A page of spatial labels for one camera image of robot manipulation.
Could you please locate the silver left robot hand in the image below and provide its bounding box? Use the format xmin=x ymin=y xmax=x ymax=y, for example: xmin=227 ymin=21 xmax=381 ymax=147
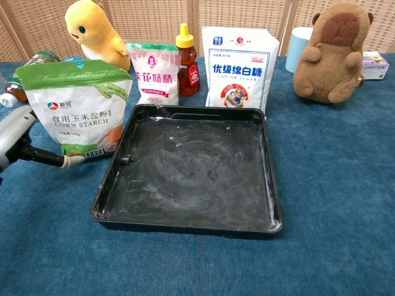
xmin=0 ymin=104 xmax=86 ymax=174

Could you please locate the green white corn starch bag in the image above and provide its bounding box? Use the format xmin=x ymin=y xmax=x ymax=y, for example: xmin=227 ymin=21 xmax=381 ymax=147
xmin=15 ymin=59 xmax=134 ymax=159

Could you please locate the amber drink bottle white cap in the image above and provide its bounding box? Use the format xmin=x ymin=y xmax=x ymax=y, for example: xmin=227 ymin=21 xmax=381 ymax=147
xmin=0 ymin=73 xmax=29 ymax=108

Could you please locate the dark green labelled bottle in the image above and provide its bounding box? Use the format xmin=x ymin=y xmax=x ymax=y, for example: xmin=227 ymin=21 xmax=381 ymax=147
xmin=23 ymin=49 xmax=61 ymax=67

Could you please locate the yellow plush toy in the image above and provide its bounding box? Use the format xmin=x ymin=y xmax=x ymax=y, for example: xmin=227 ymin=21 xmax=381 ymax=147
xmin=64 ymin=0 xmax=131 ymax=72

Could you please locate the pink white seasoning bag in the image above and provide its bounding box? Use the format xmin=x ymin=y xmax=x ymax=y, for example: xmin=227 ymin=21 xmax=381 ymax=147
xmin=125 ymin=42 xmax=181 ymax=106

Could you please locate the wooden rattan folding screen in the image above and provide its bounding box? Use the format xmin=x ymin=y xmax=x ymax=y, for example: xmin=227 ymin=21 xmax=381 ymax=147
xmin=0 ymin=0 xmax=395 ymax=62

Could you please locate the black square plastic tray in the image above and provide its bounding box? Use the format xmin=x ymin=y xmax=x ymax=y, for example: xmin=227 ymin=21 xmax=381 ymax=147
xmin=89 ymin=104 xmax=283 ymax=241

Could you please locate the bear-shaped honey bottle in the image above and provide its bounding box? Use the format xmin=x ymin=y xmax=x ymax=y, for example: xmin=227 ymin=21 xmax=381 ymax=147
xmin=175 ymin=23 xmax=201 ymax=97

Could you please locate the white caster sugar bag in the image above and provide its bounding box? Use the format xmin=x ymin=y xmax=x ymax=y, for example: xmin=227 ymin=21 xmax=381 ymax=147
xmin=202 ymin=26 xmax=280 ymax=115

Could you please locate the light blue cup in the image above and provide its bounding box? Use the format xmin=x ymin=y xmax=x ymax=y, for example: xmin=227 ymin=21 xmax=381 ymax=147
xmin=285 ymin=27 xmax=314 ymax=74

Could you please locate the blue table cloth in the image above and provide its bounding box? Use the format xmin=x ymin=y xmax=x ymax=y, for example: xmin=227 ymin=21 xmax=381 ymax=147
xmin=0 ymin=52 xmax=395 ymax=296

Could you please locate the brown capybara plush toy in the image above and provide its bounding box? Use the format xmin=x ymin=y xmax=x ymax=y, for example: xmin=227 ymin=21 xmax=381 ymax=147
xmin=293 ymin=1 xmax=375 ymax=105

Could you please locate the small purple white box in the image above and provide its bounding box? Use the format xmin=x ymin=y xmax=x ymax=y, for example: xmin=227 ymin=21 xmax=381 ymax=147
xmin=360 ymin=51 xmax=391 ymax=81

